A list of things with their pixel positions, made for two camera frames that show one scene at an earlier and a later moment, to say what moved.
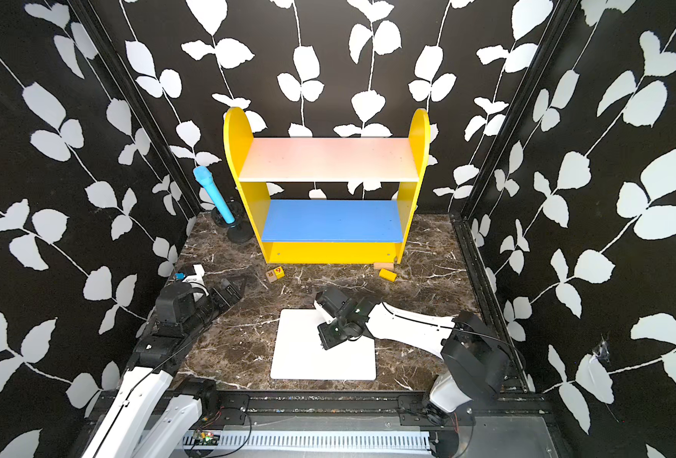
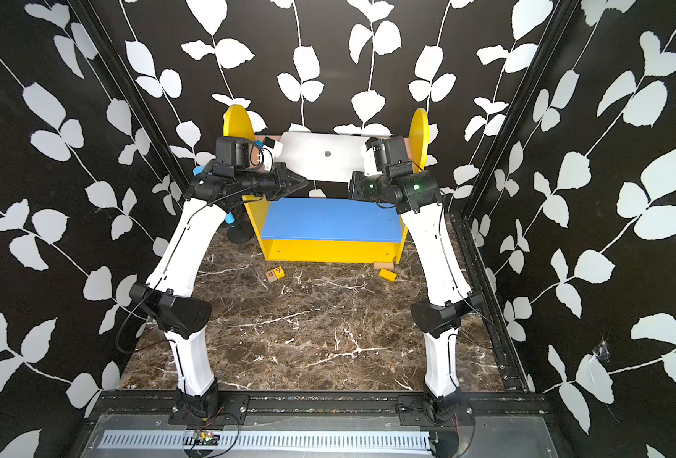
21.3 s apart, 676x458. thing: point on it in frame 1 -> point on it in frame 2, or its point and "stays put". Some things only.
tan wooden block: x=384 y=265 stays put
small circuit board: x=207 y=438 stays put
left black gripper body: x=217 y=303 -> x=259 y=184
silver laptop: x=298 y=354 -> x=322 y=156
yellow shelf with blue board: x=329 y=199 stays put
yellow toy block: x=388 y=275 stays put
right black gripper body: x=334 y=334 -> x=378 y=190
